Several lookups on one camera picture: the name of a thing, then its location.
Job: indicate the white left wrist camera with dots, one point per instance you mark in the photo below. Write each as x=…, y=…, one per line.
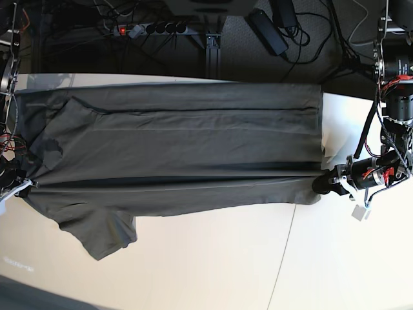
x=361, y=212

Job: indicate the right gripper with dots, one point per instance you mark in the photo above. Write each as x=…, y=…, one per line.
x=15, y=183

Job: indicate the aluminium table leg profile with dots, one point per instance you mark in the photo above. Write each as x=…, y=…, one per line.
x=213, y=30

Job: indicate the small black power adapter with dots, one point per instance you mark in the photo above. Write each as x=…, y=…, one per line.
x=284, y=14

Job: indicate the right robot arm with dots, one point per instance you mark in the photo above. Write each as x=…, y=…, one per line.
x=14, y=20

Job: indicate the white power strip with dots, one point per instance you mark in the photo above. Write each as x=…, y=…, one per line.
x=134, y=30

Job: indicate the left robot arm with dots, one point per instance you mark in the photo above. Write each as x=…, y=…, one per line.
x=383, y=155

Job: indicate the olive green T-shirt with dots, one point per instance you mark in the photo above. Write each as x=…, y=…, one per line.
x=103, y=156

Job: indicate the black power adapter brick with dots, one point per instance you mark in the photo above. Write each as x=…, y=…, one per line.
x=266, y=32

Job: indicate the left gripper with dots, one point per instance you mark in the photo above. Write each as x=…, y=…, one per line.
x=351, y=178

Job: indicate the black tripod stand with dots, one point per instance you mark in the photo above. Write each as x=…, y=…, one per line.
x=350, y=62

